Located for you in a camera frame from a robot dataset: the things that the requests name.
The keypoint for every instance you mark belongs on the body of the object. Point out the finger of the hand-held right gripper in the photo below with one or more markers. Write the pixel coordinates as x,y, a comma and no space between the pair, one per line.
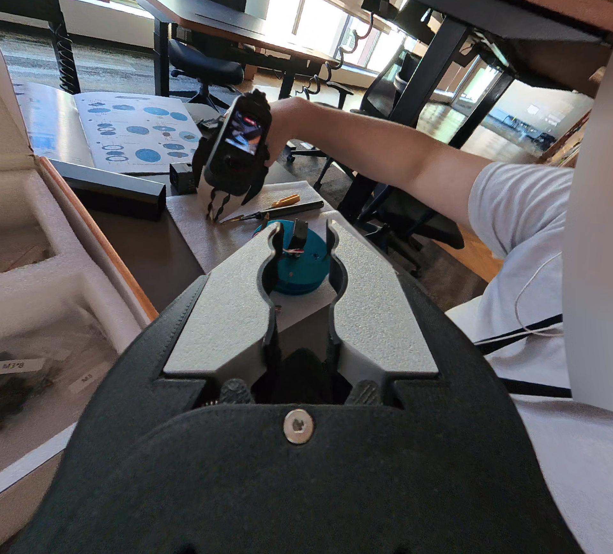
205,192
232,202

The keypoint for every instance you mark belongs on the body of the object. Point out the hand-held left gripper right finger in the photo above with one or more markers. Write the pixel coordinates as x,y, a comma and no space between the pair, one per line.
383,324

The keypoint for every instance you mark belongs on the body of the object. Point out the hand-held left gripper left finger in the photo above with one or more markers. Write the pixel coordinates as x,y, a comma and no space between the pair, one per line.
220,324

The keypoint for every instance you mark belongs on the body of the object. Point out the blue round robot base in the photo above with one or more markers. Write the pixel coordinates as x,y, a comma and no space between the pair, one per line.
297,276

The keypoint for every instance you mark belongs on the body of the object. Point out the person's right forearm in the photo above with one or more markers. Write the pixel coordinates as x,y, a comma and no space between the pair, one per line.
383,156

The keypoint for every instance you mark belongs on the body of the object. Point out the person's right hand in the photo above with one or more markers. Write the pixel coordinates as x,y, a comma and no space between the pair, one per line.
287,127

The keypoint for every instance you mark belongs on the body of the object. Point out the black screwdriver bit case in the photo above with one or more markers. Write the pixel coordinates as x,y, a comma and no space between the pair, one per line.
182,179

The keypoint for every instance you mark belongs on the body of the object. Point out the white foam sheet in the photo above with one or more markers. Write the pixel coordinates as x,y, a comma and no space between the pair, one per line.
201,237

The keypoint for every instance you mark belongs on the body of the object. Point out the black precision screwdriver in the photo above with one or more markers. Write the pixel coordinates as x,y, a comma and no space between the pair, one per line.
297,206

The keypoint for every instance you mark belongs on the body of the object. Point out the black servo motor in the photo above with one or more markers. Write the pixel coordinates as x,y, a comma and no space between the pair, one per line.
300,233

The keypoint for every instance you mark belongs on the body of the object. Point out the orange cardboard box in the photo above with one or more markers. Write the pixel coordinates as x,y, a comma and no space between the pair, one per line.
141,301

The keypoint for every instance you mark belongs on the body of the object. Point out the dark rectangular case sleeve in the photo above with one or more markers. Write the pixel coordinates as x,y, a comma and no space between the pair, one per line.
115,192

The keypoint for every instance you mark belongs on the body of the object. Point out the instruction manual with blue pictures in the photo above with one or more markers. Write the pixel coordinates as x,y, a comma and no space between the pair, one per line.
129,132

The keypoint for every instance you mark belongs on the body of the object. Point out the blue office chair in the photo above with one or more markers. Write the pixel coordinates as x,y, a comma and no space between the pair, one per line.
206,66

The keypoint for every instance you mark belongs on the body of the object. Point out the black mesh office chair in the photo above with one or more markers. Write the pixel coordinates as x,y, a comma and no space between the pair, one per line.
383,84

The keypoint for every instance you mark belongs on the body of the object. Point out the plastic bag of screws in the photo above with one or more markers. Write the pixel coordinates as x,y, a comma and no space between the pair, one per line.
28,386

